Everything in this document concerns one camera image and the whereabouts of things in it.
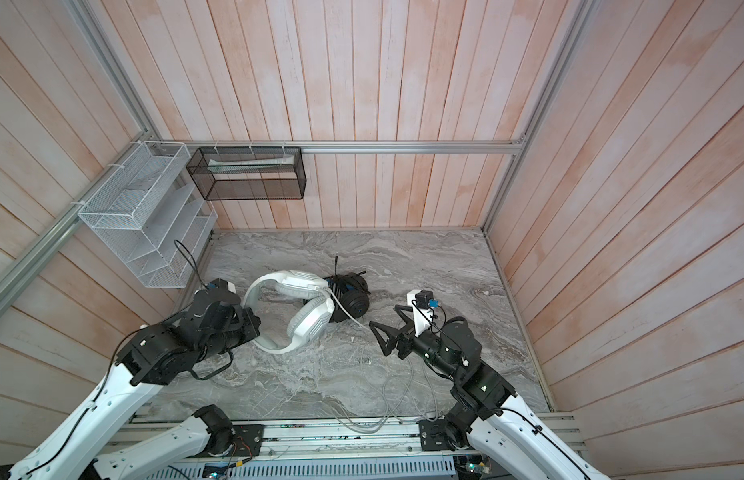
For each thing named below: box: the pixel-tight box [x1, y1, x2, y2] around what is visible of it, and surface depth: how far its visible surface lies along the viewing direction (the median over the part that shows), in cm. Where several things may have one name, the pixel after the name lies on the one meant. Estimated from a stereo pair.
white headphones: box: [243, 270, 335, 354], surface depth 61 cm
